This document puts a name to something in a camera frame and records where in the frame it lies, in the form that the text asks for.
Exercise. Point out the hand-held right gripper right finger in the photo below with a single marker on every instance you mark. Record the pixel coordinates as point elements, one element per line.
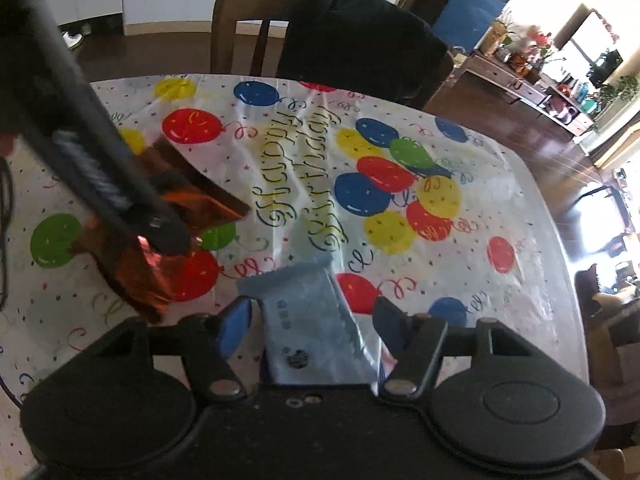
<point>392,330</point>

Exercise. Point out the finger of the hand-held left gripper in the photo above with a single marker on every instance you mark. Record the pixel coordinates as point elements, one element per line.
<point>115,175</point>

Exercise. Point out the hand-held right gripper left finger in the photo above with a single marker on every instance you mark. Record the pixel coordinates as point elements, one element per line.
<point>235,327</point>

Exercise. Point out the light blue snack packet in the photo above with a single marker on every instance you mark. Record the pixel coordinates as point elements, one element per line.
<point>305,305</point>

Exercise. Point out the orange foil chip bag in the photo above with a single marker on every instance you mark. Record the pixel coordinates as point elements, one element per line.
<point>200,200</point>

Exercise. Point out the white shoes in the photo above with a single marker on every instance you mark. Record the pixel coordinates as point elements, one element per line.
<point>72,40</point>

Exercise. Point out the balloon print tablecloth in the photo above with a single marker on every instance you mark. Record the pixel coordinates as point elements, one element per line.
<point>310,170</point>

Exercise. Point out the wooden chair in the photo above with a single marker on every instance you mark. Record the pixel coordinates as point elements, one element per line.
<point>240,30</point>

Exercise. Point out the dark sofa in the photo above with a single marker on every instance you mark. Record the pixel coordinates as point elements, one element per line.
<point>605,305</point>

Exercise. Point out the low wooden cabinet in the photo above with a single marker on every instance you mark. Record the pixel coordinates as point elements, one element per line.
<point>525,90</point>

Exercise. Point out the black jacket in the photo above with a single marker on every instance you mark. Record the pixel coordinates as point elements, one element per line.
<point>360,40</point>

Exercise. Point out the blue panel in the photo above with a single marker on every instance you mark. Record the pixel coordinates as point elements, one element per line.
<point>467,12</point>

